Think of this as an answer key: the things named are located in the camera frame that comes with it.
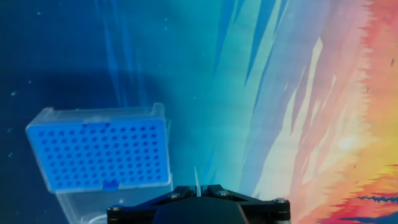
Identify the blue pipette tip rack box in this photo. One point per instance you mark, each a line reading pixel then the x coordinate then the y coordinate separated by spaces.
pixel 93 155

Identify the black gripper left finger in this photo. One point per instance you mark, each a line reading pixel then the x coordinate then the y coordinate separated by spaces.
pixel 133 214

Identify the small clear pipette tip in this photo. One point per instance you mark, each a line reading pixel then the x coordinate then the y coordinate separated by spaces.
pixel 197 182

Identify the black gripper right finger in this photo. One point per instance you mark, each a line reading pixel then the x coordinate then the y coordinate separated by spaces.
pixel 267 214

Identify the printed forest sunset cloth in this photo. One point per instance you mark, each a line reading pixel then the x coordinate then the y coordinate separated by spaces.
pixel 248 77

